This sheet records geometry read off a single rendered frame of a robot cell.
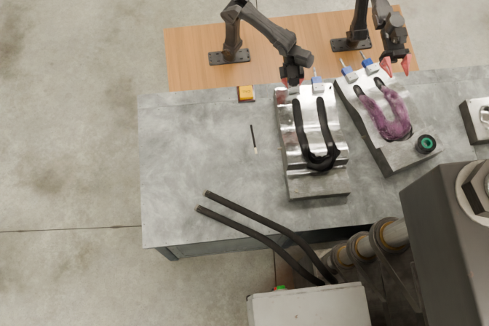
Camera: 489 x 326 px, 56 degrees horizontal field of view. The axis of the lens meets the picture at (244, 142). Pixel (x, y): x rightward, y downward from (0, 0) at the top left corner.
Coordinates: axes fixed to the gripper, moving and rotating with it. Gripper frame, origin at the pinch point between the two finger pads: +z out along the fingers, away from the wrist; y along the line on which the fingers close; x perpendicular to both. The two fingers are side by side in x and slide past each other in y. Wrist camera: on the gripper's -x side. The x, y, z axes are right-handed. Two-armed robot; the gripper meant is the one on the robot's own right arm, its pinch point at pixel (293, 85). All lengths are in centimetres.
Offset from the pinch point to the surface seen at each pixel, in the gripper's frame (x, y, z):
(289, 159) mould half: -31.5, -6.6, 10.7
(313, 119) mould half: -11.5, 6.6, 11.3
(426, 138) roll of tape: -26, 51, 18
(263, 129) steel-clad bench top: -9.0, -15.9, 15.2
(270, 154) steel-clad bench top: -20.5, -14.6, 19.7
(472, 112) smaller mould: -10, 78, 25
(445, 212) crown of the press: -108, 18, -71
